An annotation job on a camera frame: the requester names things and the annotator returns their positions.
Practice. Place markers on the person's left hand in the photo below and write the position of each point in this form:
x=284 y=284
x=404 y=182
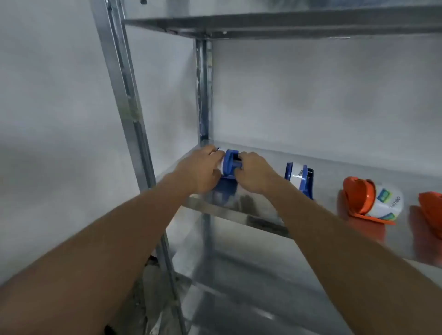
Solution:
x=198 y=172

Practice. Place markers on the person's right hand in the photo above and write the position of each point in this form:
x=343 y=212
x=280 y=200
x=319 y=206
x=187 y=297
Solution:
x=255 y=174

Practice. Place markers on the blue tape dispenser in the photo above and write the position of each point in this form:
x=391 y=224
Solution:
x=229 y=165
x=305 y=184

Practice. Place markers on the orange tape dispenser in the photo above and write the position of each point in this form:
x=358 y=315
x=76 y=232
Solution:
x=431 y=210
x=359 y=198

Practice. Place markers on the person's left forearm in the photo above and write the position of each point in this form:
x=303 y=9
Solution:
x=86 y=259

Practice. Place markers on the person's right forearm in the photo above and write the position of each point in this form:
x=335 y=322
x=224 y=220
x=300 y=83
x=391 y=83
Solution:
x=345 y=259

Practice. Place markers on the galvanized metal shelving rack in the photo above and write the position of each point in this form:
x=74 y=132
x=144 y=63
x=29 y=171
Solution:
x=345 y=162

